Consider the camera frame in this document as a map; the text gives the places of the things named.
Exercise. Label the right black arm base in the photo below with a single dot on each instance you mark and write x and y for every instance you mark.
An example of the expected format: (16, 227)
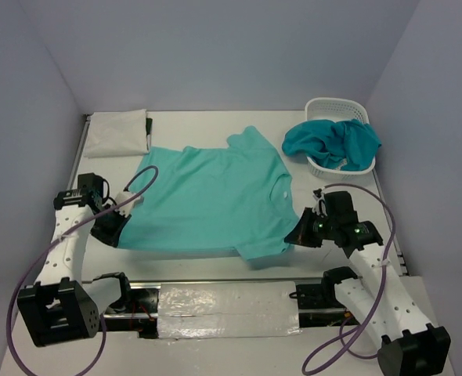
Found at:
(321, 295)

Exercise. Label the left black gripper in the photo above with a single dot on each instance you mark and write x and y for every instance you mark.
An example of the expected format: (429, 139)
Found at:
(112, 237)

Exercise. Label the white plastic laundry basket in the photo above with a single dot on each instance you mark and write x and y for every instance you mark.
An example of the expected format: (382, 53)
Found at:
(335, 109)

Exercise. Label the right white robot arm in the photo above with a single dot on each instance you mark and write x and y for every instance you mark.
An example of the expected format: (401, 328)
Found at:
(407, 341)

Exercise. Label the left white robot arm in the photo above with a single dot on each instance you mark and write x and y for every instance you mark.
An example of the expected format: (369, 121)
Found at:
(58, 307)

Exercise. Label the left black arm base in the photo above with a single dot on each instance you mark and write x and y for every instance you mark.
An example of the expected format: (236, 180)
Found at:
(133, 301)

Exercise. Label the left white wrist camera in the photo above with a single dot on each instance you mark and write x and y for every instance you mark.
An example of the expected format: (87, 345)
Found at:
(126, 201)

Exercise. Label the teal t-shirt in basket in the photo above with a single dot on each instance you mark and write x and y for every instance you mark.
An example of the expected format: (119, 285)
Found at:
(349, 145)

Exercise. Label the white and green t-shirt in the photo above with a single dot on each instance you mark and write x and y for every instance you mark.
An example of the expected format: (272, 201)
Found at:
(118, 134)

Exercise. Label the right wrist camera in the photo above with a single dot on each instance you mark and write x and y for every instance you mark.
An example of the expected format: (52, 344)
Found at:
(319, 207)

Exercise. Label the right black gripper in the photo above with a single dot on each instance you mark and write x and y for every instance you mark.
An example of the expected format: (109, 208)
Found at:
(301, 233)

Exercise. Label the silver tape sheet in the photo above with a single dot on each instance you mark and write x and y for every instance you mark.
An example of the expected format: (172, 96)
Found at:
(227, 310)

